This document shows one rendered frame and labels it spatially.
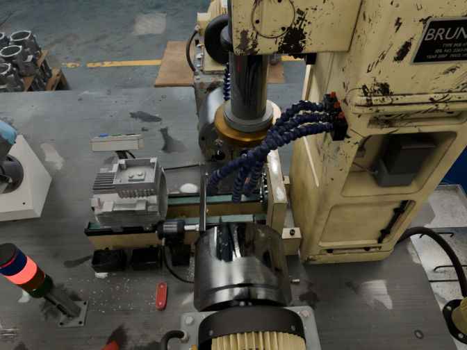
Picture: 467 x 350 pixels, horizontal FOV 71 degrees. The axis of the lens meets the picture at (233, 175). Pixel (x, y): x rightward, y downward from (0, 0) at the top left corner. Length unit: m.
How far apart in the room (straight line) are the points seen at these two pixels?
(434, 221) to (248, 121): 1.43
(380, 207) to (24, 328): 1.14
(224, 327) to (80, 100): 1.67
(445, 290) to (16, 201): 1.83
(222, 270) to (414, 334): 0.67
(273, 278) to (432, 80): 0.52
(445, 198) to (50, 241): 1.96
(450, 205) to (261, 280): 1.54
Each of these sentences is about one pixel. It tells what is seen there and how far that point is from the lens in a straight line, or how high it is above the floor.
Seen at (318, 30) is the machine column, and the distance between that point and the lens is 0.66.
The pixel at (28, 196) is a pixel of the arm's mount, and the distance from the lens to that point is 1.48.
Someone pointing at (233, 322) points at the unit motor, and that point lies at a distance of 0.55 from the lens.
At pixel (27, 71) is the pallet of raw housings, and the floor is 0.39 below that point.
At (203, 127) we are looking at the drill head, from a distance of 1.18.
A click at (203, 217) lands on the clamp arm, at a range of 1.03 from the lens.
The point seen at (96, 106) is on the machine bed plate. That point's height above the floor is 0.80.
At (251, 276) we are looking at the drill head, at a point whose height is 1.16.
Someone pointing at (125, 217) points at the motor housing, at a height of 1.03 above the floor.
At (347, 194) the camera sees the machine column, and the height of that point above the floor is 1.20.
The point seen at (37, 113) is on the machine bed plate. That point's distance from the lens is 2.05.
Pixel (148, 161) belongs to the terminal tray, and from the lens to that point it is 1.07.
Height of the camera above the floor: 1.89
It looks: 50 degrees down
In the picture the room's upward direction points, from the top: 2 degrees counter-clockwise
